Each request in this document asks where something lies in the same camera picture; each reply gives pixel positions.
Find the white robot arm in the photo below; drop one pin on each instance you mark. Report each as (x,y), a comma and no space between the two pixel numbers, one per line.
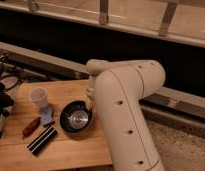
(115,89)

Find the wooden board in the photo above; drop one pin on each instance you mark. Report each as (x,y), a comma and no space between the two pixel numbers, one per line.
(50,148)

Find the dark ceramic bowl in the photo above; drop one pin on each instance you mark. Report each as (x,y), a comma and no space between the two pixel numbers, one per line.
(75,117)

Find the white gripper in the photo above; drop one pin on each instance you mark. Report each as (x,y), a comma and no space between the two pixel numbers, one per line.
(90,90)

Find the black equipment at left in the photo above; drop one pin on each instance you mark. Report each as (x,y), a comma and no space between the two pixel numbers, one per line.
(5,100)

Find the black striped rectangular block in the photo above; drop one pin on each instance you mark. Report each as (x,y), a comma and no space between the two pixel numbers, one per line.
(43,139)

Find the clear plastic cup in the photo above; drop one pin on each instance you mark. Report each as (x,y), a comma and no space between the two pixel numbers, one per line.
(39,97)

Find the blue crumpled cloth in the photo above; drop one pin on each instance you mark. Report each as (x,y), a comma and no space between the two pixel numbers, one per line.
(46,115)

